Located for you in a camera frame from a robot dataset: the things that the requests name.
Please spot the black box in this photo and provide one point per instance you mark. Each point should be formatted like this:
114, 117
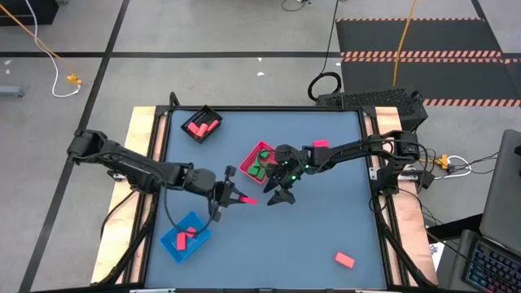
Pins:
24, 12

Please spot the wooden side board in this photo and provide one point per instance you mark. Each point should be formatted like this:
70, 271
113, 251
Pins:
138, 122
388, 122

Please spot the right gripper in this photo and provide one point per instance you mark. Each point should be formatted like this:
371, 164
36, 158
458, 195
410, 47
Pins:
287, 169

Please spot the blue plastic basket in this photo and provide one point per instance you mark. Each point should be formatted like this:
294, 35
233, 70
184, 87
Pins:
201, 236

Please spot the red plastic basket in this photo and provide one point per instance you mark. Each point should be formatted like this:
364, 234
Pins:
251, 156

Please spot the red rectangular block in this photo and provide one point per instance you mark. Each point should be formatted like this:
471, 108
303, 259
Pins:
250, 200
181, 241
321, 143

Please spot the laptop with backlit keyboard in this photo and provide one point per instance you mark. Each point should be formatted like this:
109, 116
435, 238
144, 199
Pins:
492, 268

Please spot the grey metal floor object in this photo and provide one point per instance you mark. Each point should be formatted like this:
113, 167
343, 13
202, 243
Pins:
10, 90

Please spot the black plastic basket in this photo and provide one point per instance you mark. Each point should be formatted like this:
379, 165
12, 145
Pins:
209, 115

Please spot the white printed paper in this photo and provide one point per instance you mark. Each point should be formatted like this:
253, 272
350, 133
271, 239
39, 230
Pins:
435, 250

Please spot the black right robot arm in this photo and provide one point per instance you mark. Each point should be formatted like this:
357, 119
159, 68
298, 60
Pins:
358, 152

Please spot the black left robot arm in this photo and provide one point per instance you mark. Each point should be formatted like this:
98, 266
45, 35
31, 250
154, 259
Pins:
130, 167

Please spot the black orange-striped floor mat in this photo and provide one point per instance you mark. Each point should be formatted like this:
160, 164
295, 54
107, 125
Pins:
407, 36
447, 81

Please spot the black perforated computer tower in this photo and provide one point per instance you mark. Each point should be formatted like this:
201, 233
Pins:
366, 97

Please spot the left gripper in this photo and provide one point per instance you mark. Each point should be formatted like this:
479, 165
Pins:
223, 193

